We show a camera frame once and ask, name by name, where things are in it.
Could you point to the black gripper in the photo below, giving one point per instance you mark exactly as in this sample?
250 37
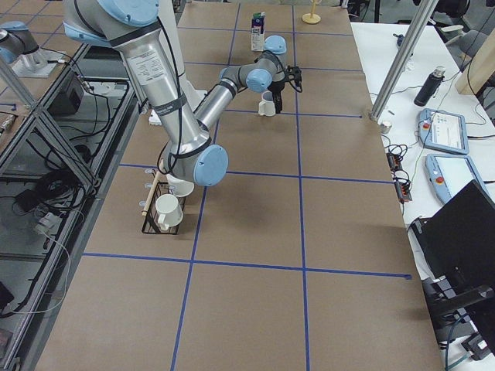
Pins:
276 90

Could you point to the white mug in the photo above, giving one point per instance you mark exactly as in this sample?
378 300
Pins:
266 106

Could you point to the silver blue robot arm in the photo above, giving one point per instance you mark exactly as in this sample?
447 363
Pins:
133 29
22 53

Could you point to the milk carton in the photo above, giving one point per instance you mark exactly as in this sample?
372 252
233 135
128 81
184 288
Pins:
257 31

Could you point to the white cup rear in rack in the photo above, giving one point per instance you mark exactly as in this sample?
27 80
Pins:
178 187

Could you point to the white cup in rack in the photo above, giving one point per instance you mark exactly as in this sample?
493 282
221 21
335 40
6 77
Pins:
178 187
169 211

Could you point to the white cup front in rack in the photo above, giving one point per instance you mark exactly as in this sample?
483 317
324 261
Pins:
169 211

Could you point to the wooden mug tree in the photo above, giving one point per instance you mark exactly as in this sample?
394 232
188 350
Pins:
312 17

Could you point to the small metal cap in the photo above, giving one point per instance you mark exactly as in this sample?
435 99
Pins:
385 127

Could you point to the black usb hub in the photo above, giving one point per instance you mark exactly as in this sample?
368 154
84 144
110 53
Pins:
400 178

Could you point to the black water bottle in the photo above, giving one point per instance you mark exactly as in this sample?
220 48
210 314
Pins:
430 86

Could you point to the far teach pendant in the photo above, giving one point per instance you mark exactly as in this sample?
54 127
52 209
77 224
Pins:
443 131

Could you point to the teach pendant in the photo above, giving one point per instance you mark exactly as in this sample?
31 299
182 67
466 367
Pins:
443 131
448 174

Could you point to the near teach pendant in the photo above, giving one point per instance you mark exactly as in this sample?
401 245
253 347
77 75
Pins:
448 174

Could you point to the black monitor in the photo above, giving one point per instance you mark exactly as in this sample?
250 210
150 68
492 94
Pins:
458 241

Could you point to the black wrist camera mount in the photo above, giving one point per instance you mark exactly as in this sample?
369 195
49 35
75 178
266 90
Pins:
293 76

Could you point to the aluminium frame post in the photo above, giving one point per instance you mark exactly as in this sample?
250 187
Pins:
414 32

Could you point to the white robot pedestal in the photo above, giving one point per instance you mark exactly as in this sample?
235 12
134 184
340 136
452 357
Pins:
168 18

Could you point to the black wire cup rack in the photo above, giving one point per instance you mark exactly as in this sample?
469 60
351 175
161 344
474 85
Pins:
158 187

